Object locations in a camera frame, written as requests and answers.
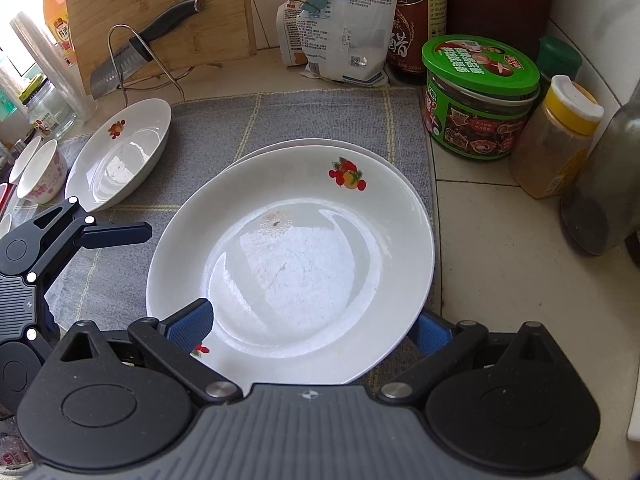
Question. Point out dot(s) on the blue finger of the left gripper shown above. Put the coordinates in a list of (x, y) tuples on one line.
[(105, 235)]

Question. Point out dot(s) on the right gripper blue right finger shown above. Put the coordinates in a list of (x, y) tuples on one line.
[(431, 332)]

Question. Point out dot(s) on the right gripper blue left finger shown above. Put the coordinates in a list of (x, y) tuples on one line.
[(186, 329)]

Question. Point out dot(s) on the white bowl pink flowers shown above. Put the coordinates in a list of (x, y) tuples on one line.
[(44, 175)]

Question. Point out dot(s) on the white plate with fruit motif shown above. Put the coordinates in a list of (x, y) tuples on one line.
[(119, 155)]

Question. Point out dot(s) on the white plate with fruit print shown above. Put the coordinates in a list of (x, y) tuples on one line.
[(317, 261)]

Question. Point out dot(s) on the white bowl purple flowers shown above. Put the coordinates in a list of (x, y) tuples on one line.
[(25, 157)]

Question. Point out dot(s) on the grey checked cloth mat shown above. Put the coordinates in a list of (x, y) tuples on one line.
[(108, 286)]

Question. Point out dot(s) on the clear glass jar green lid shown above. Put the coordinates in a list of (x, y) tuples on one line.
[(47, 110)]

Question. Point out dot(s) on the plastic wrap roll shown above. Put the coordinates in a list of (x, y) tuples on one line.
[(50, 60)]

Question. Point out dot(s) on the yellow lidded seasoning jar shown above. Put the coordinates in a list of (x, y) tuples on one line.
[(556, 140)]

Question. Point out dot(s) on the orange cooking oil bottle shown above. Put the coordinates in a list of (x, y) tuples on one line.
[(56, 18)]

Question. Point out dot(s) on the bamboo cutting board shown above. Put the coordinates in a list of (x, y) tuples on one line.
[(222, 31)]

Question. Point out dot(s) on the green lidded sauce jar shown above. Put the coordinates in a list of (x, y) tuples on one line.
[(477, 95)]

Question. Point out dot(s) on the small white bag with clip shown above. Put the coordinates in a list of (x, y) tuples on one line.
[(290, 44)]

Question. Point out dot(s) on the green cap bottle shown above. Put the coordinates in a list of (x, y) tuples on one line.
[(556, 57)]

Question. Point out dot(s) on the white plastic food bag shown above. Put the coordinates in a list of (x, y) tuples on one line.
[(346, 41)]

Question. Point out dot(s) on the dark soy sauce bottle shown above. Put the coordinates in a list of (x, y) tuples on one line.
[(415, 22)]

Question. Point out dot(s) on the metal wire board rack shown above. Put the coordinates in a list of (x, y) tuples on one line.
[(149, 55)]

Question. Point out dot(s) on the black handled kitchen knife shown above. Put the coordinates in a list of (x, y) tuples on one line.
[(103, 79)]

